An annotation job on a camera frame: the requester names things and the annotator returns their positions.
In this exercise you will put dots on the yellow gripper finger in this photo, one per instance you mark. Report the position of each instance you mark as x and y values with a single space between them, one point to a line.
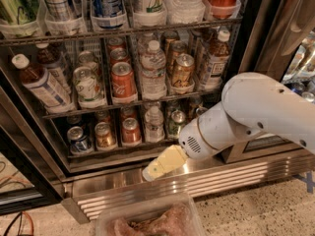
170 159

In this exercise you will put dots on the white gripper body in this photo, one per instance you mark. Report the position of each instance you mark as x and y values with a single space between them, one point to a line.
191 142

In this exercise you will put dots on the red coke can front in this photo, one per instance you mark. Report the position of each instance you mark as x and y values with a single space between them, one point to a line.
123 81

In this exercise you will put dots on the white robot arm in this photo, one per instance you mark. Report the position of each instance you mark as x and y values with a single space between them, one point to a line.
251 104

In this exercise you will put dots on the green can bottom shelf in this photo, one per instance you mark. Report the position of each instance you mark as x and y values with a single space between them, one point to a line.
177 121

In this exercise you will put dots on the gold can bottom right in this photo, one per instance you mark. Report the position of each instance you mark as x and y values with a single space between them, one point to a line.
200 110

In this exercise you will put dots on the water bottle bottom shelf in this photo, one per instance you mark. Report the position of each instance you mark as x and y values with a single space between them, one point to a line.
154 125

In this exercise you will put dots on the water bottle shelf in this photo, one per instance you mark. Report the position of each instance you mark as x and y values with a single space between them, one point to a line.
184 11
154 125

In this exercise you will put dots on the red can bottom front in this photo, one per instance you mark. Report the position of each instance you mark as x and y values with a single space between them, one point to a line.
131 131

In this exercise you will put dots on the gold soda can front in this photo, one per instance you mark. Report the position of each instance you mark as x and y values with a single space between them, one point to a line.
183 68

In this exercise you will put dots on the gold soda can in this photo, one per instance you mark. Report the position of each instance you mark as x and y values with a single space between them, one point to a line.
183 68
176 48
167 37

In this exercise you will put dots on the gold can bottom left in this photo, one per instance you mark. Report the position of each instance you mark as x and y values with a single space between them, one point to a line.
104 137

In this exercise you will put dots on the blue pepsi can bottom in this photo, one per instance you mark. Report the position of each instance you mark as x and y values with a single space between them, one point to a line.
79 141

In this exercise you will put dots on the fridge bottom vent grille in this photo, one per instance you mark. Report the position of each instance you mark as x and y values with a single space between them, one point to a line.
88 195

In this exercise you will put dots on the gold soda can rear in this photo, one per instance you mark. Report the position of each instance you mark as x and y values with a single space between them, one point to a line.
167 37

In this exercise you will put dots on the green white soda can front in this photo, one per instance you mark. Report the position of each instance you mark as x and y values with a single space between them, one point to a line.
86 84

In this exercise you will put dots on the green white soda can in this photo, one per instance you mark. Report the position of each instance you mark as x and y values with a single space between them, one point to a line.
86 84
87 58

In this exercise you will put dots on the red coke can rear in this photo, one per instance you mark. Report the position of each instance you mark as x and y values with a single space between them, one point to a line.
115 42

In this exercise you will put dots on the green white soda can rear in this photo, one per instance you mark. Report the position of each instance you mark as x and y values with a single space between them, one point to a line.
87 58

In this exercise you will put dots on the water bottle top shelf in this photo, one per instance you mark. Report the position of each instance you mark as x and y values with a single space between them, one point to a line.
184 11

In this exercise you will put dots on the blue can top shelf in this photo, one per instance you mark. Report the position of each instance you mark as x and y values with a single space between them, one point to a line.
109 13

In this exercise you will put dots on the silver can top shelf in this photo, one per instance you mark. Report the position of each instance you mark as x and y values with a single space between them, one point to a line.
64 10

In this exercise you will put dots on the green can top left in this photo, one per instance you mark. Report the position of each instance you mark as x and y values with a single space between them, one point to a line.
18 12

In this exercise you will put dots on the clear plastic container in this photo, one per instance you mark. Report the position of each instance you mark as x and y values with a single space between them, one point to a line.
174 215

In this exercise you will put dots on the clear water bottle front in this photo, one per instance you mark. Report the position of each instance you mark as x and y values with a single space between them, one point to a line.
153 71

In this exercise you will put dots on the clear water bottle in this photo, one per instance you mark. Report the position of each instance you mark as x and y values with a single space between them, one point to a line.
144 40
153 71

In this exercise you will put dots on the tea bottle right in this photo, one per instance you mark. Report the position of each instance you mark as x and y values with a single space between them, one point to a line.
217 57

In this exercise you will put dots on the tea bottle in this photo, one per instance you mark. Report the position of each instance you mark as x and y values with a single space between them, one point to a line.
40 82
217 57
52 59

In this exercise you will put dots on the clear water bottle rear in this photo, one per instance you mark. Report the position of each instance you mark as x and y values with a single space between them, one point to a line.
144 40

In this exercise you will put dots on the tea bottle front left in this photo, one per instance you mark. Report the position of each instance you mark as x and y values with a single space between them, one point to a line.
40 82

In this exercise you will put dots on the tea bottle rear left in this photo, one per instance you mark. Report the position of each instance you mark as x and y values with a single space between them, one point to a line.
52 59

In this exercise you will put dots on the stainless fridge door frame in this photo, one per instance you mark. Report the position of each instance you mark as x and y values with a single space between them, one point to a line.
269 36

